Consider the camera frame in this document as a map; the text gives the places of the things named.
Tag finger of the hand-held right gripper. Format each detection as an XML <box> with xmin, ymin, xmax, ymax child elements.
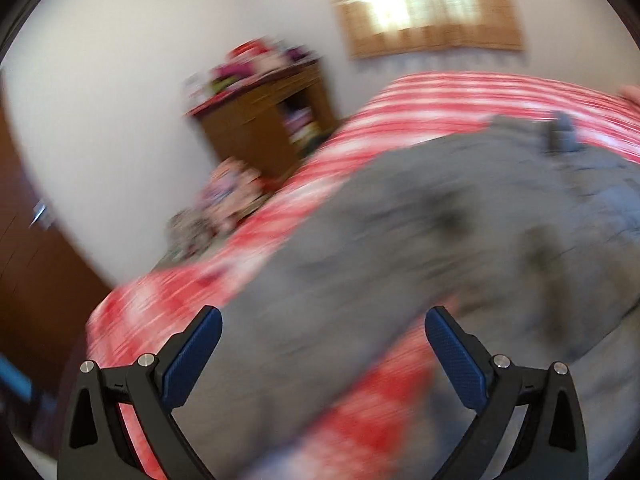
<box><xmin>544</xmin><ymin>111</ymin><xmax>587</xmax><ymax>155</ymax></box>

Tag bed with red plaid sheet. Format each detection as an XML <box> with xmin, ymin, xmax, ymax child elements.
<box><xmin>85</xmin><ymin>71</ymin><xmax>640</xmax><ymax>480</ymax></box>

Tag beige patterned window curtain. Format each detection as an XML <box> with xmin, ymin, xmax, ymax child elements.
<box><xmin>332</xmin><ymin>0</ymin><xmax>525</xmax><ymax>60</ymax></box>

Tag red box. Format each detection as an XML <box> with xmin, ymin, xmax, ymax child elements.
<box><xmin>227</xmin><ymin>40</ymin><xmax>273</xmax><ymax>63</ymax></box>

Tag brown wooden door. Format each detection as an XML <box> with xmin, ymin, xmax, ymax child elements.
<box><xmin>0</xmin><ymin>77</ymin><xmax>117</xmax><ymax>403</ymax></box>

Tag wooden desk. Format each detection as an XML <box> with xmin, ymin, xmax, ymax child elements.
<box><xmin>186</xmin><ymin>57</ymin><xmax>337</xmax><ymax>181</ymax></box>

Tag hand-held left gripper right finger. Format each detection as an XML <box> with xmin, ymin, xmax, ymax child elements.
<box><xmin>424</xmin><ymin>305</ymin><xmax>588</xmax><ymax>480</ymax></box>

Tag maroon folded jacket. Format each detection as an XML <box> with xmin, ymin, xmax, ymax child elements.
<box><xmin>210</xmin><ymin>60</ymin><xmax>261</xmax><ymax>86</ymax></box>

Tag grey puffer jacket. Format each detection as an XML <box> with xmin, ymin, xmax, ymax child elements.
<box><xmin>190</xmin><ymin>114</ymin><xmax>640</xmax><ymax>480</ymax></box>

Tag woven basket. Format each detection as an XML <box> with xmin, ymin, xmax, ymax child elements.
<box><xmin>197</xmin><ymin>157</ymin><xmax>266</xmax><ymax>233</ymax></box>

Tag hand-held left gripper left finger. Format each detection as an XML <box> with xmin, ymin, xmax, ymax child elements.
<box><xmin>57</xmin><ymin>305</ymin><xmax>223</xmax><ymax>480</ymax></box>

